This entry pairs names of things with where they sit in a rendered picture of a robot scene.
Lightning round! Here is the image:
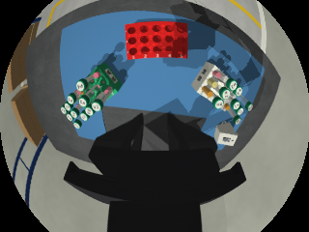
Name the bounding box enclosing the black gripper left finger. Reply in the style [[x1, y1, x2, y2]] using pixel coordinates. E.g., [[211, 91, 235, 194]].
[[92, 113, 144, 151]]

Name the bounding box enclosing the red rack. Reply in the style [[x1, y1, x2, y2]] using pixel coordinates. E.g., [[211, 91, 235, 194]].
[[125, 21, 187, 60]]

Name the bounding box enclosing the blue bench mat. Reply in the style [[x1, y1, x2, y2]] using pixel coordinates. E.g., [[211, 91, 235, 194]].
[[60, 11, 265, 141]]

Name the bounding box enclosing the white test tube rack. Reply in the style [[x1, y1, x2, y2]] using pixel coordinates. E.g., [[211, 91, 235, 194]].
[[191, 62, 230, 111]]

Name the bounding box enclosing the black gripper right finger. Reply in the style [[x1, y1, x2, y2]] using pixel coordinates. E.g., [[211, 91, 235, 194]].
[[167, 113, 218, 153]]

